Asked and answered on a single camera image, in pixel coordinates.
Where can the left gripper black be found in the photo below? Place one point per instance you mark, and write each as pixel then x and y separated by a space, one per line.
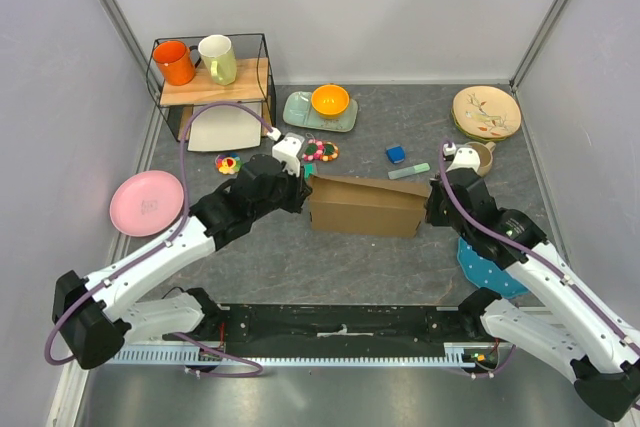
pixel 301 191

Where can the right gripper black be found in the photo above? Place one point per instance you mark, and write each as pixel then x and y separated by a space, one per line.
pixel 431 215

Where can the brown cardboard box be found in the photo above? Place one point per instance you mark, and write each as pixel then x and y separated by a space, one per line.
pixel 363 206

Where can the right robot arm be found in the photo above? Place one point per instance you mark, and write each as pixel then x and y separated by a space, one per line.
pixel 592 347

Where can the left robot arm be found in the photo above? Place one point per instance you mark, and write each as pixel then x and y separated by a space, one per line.
pixel 98 314

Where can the blue small box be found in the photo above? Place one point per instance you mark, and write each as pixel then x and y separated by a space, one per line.
pixel 395 154

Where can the teal square sponge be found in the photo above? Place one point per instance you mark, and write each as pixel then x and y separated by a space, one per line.
pixel 309 169

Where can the pale green stick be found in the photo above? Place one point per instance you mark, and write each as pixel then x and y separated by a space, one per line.
pixel 409 171

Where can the green double flower toy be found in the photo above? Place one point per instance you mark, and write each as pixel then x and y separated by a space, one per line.
pixel 317 150

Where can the rainbow flower toy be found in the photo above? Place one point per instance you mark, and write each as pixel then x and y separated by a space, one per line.
pixel 228 164

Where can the brown ceramic cup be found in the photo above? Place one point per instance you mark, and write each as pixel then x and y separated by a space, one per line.
pixel 485 153

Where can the pale green tray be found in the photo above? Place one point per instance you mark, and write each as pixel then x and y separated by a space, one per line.
pixel 298 112

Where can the blue polka dot plate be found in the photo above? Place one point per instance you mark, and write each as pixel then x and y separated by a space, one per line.
pixel 483 273

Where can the orange bowl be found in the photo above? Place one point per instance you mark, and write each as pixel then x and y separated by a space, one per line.
pixel 330 100

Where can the beige floral plate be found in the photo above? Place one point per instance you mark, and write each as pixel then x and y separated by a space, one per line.
pixel 486 113

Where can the pink plate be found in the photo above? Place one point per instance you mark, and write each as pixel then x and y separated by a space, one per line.
pixel 146 203

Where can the pale green mug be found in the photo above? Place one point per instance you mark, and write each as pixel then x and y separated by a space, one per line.
pixel 217 54

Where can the orange mug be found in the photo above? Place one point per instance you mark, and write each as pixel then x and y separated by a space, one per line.
pixel 173 59

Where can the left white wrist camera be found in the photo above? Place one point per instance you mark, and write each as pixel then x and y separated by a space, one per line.
pixel 287 150

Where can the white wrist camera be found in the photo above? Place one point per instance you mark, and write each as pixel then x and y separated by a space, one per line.
pixel 461 157
pixel 287 150

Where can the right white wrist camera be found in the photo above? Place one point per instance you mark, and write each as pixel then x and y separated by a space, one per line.
pixel 461 157

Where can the black wire wooden shelf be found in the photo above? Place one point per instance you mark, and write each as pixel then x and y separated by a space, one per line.
pixel 254 83

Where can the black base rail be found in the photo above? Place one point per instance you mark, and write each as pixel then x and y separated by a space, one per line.
pixel 337 331

